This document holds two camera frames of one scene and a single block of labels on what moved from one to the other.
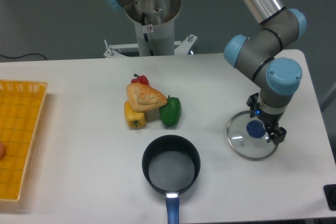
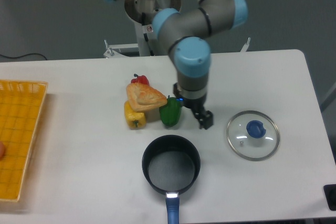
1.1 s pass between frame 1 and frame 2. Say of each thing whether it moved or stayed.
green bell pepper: stayed
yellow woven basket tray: stayed
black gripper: moved
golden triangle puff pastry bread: stayed
